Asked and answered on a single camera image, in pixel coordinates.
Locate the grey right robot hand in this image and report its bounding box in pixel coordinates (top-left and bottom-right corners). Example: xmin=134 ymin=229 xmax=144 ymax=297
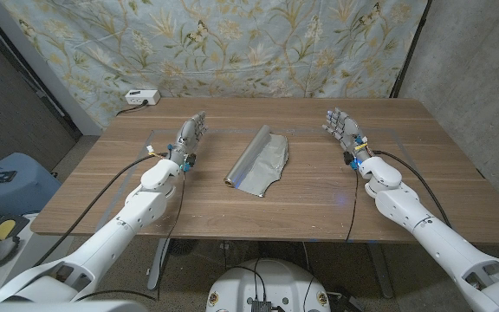
xmin=321 ymin=107 xmax=370 ymax=168

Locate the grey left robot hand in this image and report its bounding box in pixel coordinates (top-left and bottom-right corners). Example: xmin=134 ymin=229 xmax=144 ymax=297
xmin=169 ymin=111 xmax=208 ymax=172

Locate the aluminum foil roll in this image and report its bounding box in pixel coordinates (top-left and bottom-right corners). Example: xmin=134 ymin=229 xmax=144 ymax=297
xmin=224 ymin=125 xmax=289 ymax=198

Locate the white power strip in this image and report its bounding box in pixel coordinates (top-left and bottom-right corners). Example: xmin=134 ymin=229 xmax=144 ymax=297
xmin=124 ymin=89 xmax=161 ymax=107

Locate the black backdrop pole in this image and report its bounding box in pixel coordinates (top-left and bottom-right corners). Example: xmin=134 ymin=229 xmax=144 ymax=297
xmin=389 ymin=0 xmax=432 ymax=99

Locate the floral backdrop cloth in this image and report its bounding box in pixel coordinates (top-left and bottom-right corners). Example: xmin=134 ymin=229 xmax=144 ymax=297
xmin=0 ymin=0 xmax=429 ymax=129

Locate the grey table leg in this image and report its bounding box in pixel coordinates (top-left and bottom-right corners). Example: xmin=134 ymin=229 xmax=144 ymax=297
xmin=146 ymin=237 xmax=171 ymax=291
xmin=366 ymin=243 xmax=394 ymax=299

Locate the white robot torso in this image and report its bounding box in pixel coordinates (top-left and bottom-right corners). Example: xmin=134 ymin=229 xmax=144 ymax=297
xmin=205 ymin=258 xmax=332 ymax=312

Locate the black floor device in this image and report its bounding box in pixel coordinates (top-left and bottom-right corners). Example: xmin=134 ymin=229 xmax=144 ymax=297
xmin=329 ymin=285 xmax=366 ymax=312

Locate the blue-grey plastic bin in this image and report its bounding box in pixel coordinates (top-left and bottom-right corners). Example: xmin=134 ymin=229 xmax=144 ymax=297
xmin=0 ymin=152 xmax=62 ymax=218

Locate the black torso electronics box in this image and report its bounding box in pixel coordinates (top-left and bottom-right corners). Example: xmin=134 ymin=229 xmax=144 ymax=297
xmin=249 ymin=298 xmax=272 ymax=312

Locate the black item with yellow pads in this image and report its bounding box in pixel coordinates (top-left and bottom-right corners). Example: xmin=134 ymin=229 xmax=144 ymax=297
xmin=0 ymin=214 xmax=30 ymax=242

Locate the white robot head cover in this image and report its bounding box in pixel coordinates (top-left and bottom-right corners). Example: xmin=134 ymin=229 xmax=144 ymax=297
xmin=0 ymin=300 xmax=149 ymax=312

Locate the black power strip cable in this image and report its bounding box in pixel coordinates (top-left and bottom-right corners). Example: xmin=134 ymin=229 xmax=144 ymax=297
xmin=115 ymin=100 xmax=149 ymax=117

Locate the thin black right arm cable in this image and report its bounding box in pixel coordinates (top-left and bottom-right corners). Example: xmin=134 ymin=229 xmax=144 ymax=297
xmin=345 ymin=168 xmax=360 ymax=243

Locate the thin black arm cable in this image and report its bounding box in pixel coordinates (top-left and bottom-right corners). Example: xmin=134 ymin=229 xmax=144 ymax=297
xmin=156 ymin=171 xmax=188 ymax=301
xmin=345 ymin=168 xmax=360 ymax=243

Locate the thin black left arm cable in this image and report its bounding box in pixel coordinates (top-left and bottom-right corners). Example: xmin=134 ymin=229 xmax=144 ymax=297
xmin=156 ymin=171 xmax=188 ymax=301

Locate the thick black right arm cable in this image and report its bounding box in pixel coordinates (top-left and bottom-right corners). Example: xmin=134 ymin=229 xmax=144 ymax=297
xmin=373 ymin=149 xmax=453 ymax=230

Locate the black torso cable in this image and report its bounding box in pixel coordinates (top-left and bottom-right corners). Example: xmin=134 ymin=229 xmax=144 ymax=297
xmin=224 ymin=258 xmax=268 ymax=302

